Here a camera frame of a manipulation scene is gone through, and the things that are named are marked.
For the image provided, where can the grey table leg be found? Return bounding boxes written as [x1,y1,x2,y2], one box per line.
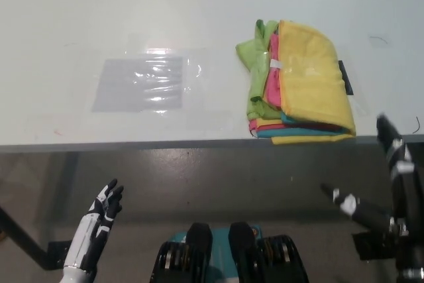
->
[52,152,80,231]

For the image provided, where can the clear plastic bag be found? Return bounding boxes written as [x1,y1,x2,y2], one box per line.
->
[91,56,184,113]

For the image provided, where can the clear plastic sheet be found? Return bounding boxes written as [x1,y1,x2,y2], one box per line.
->
[91,47,235,131]

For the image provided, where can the large yellow microfibre cloth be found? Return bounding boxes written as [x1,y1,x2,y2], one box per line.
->
[277,19,357,138]

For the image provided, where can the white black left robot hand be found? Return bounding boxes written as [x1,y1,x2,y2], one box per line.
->
[62,178,125,272]

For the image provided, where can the black metal stand leg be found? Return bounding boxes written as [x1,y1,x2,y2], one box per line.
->
[0,205,72,270]

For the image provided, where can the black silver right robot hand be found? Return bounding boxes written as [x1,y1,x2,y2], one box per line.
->
[320,113,424,269]

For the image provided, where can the teal microfibre cloth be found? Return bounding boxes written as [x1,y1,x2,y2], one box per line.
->
[256,112,347,139]

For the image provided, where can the black tape strip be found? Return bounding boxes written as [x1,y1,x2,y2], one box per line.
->
[338,60,354,95]

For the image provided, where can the pink microfibre cloth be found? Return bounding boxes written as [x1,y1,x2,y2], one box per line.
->
[248,32,344,133]

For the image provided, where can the black floor plate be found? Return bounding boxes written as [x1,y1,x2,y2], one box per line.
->
[352,229,396,260]

